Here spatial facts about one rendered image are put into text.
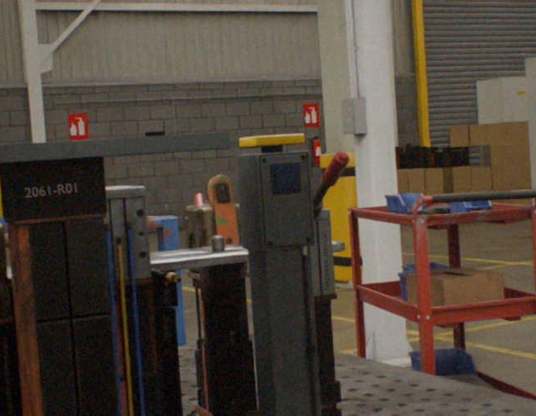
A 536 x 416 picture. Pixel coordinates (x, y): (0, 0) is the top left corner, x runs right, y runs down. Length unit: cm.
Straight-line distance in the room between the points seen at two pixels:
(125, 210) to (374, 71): 415
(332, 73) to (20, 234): 759
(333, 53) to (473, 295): 524
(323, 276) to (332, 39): 728
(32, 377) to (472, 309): 255
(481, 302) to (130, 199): 237
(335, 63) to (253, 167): 741
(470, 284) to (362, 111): 196
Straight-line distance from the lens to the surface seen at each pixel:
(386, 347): 545
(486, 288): 361
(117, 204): 129
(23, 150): 107
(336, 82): 858
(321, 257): 139
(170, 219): 352
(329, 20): 867
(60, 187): 111
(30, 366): 112
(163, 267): 143
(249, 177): 120
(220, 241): 154
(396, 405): 180
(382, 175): 538
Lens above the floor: 114
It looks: 3 degrees down
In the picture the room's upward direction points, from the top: 4 degrees counter-clockwise
